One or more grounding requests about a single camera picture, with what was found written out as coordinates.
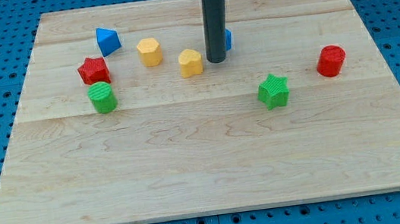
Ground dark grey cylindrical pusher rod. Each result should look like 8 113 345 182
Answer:
201 0 227 64

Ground yellow heart block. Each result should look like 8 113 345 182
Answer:
178 49 204 79

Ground blue block behind rod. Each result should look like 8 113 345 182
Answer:
225 28 233 51

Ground yellow hexagon block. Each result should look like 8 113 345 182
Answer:
136 37 163 67

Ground green star block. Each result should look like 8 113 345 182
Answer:
257 74 289 110

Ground blue triangle block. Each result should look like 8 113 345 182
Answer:
96 28 121 57

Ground red cylinder block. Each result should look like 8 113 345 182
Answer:
317 45 346 77

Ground wooden board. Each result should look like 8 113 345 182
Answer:
0 0 400 224

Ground green cylinder block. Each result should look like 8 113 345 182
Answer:
87 81 118 114

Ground red star block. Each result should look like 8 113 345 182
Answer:
77 58 112 85

